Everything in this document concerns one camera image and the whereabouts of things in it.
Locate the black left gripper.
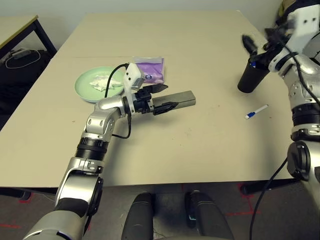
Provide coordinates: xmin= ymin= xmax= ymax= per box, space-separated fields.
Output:
xmin=131 ymin=84 xmax=180 ymax=116

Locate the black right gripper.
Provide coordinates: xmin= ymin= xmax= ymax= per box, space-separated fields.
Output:
xmin=241 ymin=24 xmax=291 ymax=70

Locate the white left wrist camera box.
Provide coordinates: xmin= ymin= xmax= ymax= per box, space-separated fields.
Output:
xmin=122 ymin=62 xmax=146 ymax=111

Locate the white marker blue cap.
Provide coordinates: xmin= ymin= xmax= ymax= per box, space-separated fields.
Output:
xmin=244 ymin=104 xmax=270 ymax=120

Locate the black cup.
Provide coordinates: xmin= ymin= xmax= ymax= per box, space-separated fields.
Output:
xmin=237 ymin=59 xmax=270 ymax=94

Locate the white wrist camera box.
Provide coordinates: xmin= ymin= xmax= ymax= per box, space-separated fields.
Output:
xmin=287 ymin=6 xmax=320 ymax=58
xmin=122 ymin=62 xmax=146 ymax=111

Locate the beige side table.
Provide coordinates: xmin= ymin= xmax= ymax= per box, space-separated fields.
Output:
xmin=0 ymin=14 xmax=58 ymax=53

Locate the black jacket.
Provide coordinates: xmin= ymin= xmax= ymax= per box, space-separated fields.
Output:
xmin=276 ymin=0 xmax=295 ymax=25

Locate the grey right robot leg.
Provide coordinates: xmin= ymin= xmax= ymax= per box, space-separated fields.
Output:
xmin=184 ymin=190 xmax=235 ymax=240

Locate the grey power adapter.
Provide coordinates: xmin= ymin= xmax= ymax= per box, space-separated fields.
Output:
xmin=11 ymin=48 xmax=32 ymax=59

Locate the grey robot leg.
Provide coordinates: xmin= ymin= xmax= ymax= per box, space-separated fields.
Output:
xmin=121 ymin=191 xmax=156 ymax=240
xmin=184 ymin=190 xmax=235 ymax=240

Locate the light green plate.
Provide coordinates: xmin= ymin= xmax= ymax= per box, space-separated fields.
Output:
xmin=74 ymin=65 xmax=126 ymax=104

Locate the white tissue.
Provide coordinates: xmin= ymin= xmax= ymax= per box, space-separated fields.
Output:
xmin=89 ymin=73 xmax=123 ymax=92

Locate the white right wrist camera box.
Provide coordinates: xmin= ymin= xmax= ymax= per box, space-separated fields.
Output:
xmin=287 ymin=6 xmax=320 ymax=58

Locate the purple tissue pack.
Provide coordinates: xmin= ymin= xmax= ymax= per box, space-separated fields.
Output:
xmin=133 ymin=56 xmax=166 ymax=85

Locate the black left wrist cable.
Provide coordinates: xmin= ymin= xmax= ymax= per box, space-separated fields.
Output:
xmin=104 ymin=63 xmax=132 ymax=140

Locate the grey left robot leg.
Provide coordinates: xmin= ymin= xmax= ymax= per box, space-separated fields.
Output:
xmin=121 ymin=191 xmax=156 ymax=240

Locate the grey glasses case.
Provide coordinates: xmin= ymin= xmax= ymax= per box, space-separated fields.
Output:
xmin=152 ymin=90 xmax=197 ymax=111

